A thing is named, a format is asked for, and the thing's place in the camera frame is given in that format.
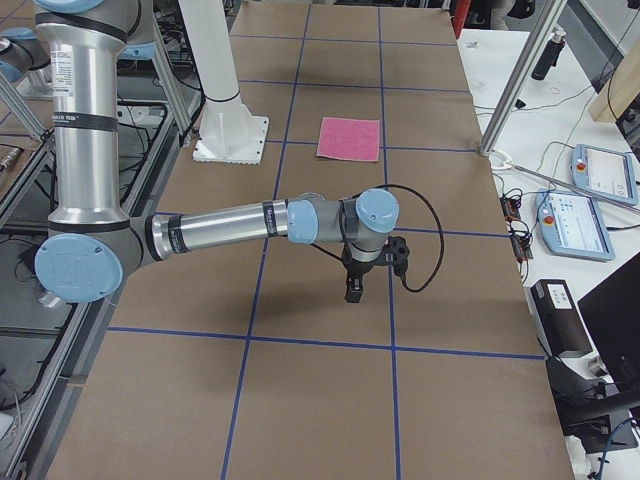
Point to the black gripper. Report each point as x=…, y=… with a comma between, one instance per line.
x=357, y=268

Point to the pink grey towel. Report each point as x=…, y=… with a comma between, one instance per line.
x=349, y=139

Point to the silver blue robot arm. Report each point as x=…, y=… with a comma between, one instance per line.
x=93, y=244
x=23, y=55

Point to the small electronics board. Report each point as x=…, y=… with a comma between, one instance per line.
x=518, y=231

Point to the black box white label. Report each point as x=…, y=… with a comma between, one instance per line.
x=563, y=328

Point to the near blue teach pendant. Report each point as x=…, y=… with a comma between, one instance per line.
x=571, y=225

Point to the blue teach pendant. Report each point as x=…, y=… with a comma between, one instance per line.
x=606, y=172
x=571, y=225

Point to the black computer monitor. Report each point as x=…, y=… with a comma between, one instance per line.
x=611, y=314

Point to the far blue teach pendant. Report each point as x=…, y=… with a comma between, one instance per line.
x=606, y=172

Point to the black cylinder bottle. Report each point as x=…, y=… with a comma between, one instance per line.
x=550, y=54

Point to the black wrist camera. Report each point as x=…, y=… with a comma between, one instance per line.
x=397, y=255

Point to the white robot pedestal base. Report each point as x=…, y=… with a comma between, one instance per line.
x=228, y=131

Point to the aluminium frame post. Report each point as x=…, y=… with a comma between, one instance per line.
x=525, y=63

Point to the aluminium side frame rail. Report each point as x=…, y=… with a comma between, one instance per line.
x=48, y=345

